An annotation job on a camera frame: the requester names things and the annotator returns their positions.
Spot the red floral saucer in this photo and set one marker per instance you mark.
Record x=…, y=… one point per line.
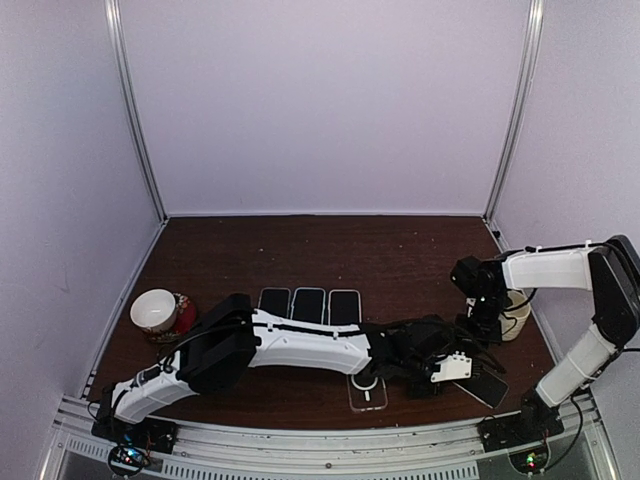
x=186, y=314

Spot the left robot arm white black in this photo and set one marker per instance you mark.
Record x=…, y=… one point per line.
x=234, y=336

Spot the cream ribbed mug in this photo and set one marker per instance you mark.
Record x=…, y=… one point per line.
x=514, y=316

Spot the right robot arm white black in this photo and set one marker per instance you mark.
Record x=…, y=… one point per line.
x=590, y=300

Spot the front aluminium rail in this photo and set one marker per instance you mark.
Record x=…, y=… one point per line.
x=450, y=450

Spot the white bowl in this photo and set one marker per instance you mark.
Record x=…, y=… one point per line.
x=153, y=311

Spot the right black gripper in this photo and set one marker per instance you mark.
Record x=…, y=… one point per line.
x=494, y=338

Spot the right aluminium frame post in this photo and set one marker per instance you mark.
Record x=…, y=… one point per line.
x=528, y=62

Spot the left aluminium frame post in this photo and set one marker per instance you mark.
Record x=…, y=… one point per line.
x=117, y=37

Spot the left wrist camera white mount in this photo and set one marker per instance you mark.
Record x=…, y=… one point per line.
x=453, y=367

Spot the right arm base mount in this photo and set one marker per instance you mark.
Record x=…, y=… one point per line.
x=524, y=436

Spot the grey clear phone case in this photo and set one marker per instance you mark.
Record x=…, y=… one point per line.
x=367, y=396

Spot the clear magsafe phone case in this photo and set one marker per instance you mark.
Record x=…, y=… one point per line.
x=275, y=301

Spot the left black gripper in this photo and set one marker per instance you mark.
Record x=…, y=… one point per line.
x=415, y=390

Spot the aluminium frame post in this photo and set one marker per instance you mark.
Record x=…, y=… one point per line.
x=117, y=37
x=528, y=62

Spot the light blue phone case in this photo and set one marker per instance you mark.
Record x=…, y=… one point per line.
x=308, y=305

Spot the dark smartphone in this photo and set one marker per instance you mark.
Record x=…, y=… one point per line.
x=486, y=388

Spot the pink phone case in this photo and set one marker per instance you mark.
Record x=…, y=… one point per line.
x=344, y=307

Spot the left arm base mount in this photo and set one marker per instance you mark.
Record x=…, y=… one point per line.
x=133, y=443

